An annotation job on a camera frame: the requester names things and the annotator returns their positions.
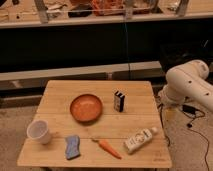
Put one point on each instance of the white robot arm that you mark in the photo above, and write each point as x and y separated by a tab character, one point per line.
188	80

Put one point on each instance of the black and white eraser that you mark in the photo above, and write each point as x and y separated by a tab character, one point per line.
119	101

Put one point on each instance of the orange bowl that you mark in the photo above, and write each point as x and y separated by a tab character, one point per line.
86	108

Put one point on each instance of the wooden folding table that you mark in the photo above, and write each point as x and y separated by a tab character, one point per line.
139	112

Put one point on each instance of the orange carrot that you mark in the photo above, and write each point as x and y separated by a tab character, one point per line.
107	147

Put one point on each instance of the white lotion bottle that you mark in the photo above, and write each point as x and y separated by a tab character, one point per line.
140	138

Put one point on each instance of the blue sponge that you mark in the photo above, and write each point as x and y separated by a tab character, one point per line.
72	149

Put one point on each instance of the orange object on shelf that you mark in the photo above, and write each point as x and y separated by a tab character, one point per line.
107	7

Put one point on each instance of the black object on shelf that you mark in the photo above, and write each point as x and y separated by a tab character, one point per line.
81	10

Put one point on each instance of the white plastic cup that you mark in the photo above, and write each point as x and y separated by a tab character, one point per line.
39	131

